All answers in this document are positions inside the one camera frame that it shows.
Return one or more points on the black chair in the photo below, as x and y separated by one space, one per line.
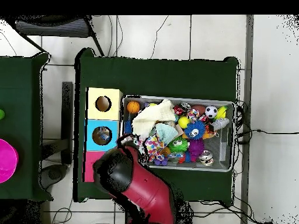
51 29

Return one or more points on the small soccer ball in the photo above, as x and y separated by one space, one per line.
211 112

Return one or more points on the blue spiky toy big eyes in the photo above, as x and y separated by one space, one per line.
128 127

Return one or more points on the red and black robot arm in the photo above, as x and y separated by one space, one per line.
147 191

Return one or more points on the grey oval stand base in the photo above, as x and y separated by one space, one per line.
55 173

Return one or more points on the black flat panel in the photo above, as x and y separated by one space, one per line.
67 116

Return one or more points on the polka dot cloth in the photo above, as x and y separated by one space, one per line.
153 145

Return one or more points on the mint green waffle cloth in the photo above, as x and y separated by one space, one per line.
167 133

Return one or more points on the dark green table cloth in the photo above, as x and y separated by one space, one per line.
151 77
21 93

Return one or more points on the blue spiky toy small eyes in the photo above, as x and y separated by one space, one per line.
199 126

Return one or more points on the wooden box with three holes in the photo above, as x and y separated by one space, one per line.
109 114

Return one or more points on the purple knobbly toy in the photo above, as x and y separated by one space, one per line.
196 149

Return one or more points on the green spiky toy with eyes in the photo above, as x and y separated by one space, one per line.
171 147

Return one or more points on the small orange basketball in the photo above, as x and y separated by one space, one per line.
133 107

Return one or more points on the small green object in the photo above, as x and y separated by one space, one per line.
1 114

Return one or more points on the cream waffle cloth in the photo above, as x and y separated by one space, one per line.
151 116

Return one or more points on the grey crushed bottle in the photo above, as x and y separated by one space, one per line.
219 123

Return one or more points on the pink round bowl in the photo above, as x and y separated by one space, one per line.
7 161

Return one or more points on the shallow silver mesh bin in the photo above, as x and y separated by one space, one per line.
224 149

